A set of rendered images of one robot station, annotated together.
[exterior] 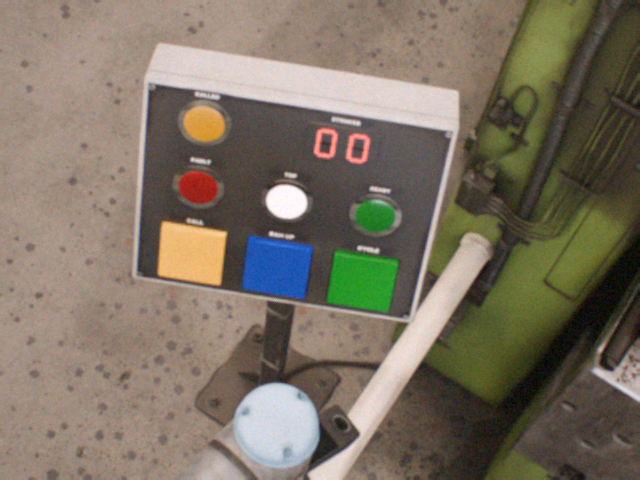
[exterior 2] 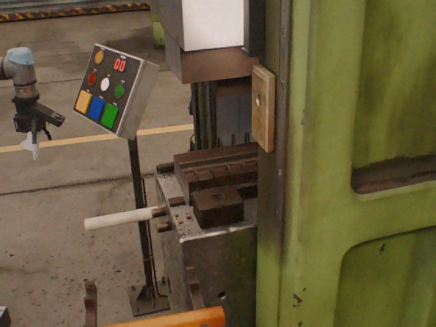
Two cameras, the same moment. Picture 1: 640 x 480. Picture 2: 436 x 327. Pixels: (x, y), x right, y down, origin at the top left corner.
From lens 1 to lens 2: 1.72 m
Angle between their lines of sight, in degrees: 51
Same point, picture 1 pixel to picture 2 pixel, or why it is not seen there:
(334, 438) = (52, 114)
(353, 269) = (109, 109)
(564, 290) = not seen: hidden behind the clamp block
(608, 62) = not seen: hidden behind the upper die
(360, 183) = (120, 78)
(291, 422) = (20, 50)
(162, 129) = (92, 59)
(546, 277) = not seen: hidden behind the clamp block
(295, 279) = (97, 112)
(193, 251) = (83, 99)
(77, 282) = (132, 245)
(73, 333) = (117, 255)
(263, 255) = (95, 102)
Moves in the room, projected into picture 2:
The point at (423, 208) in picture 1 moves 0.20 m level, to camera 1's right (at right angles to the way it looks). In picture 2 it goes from (129, 88) to (161, 104)
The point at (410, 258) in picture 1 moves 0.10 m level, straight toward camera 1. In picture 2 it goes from (122, 108) to (94, 114)
